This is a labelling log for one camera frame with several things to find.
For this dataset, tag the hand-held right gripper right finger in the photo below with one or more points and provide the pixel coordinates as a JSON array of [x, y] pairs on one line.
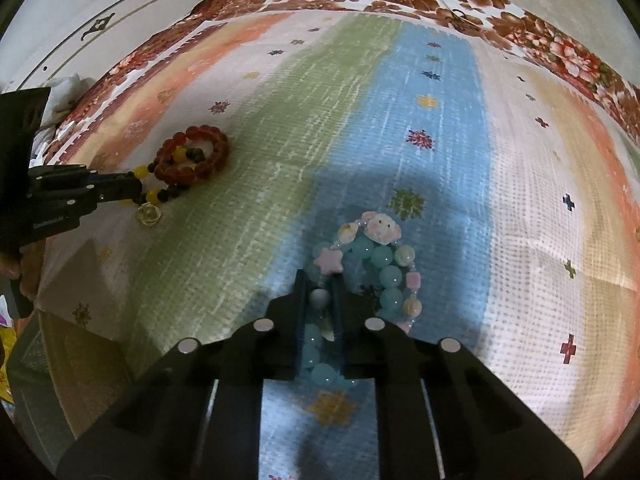
[[339, 320]]

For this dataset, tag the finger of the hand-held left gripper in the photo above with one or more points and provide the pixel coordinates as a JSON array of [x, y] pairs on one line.
[[120, 189]]

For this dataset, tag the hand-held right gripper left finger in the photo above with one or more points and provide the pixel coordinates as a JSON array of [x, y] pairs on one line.
[[300, 327]]

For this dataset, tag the person's left hand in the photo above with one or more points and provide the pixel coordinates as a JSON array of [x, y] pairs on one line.
[[27, 265]]

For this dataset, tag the white cloth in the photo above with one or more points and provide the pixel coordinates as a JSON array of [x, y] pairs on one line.
[[64, 95]]

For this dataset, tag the colourful packet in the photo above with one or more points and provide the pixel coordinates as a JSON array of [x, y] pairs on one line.
[[5, 355]]

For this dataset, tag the patterned floor mat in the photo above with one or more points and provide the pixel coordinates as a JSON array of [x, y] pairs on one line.
[[50, 375]]

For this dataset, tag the white cabinet door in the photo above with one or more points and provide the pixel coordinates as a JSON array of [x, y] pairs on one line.
[[90, 5]]

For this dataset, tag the pastel striped blanket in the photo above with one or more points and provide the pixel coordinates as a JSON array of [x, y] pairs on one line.
[[320, 125]]

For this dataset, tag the brown floral blanket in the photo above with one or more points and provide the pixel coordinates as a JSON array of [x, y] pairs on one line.
[[555, 42]]

